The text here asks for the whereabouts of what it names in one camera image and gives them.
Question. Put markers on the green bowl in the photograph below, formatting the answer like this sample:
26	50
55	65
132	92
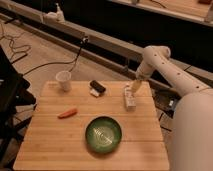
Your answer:
103	135

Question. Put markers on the white object on ledge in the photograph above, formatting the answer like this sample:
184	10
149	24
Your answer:
58	15

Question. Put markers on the black chair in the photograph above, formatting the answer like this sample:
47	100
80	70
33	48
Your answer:
13	92

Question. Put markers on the black and white snack bar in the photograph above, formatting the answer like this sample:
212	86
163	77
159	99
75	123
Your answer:
96	88

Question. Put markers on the white plastic cup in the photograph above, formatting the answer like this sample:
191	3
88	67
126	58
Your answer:
64	78

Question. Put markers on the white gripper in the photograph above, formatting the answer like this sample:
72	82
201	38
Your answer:
143	72

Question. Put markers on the white tube box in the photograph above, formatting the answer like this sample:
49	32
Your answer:
129	98

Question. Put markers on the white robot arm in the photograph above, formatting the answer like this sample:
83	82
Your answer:
192	133

